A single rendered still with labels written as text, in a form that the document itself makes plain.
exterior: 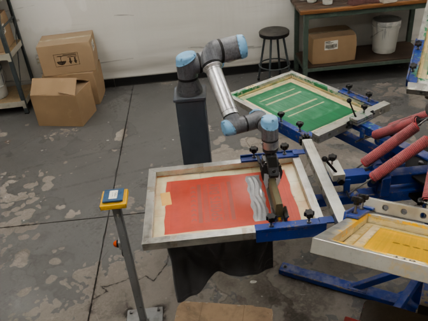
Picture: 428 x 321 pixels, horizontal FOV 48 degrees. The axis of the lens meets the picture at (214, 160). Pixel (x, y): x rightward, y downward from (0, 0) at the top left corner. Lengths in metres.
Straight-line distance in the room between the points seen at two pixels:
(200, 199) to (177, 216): 0.16
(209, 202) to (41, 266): 1.72
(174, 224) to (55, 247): 1.74
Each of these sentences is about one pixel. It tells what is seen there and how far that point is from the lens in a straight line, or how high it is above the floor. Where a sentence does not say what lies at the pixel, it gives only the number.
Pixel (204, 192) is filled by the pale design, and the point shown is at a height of 0.96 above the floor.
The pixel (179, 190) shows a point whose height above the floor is 0.96.
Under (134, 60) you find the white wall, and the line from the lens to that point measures 6.06.
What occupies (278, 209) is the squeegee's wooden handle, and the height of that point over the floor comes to 1.03.
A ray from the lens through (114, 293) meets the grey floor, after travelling 3.32.
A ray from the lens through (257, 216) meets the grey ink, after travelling 2.20.
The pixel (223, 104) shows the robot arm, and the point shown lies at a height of 1.39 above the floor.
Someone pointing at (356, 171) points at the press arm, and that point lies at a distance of 2.37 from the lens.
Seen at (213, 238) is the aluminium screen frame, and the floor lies 0.98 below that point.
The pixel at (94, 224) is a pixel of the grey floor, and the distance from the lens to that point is 3.90.
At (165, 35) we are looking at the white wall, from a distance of 5.93.
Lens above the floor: 2.36
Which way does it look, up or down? 32 degrees down
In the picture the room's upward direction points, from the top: 6 degrees counter-clockwise
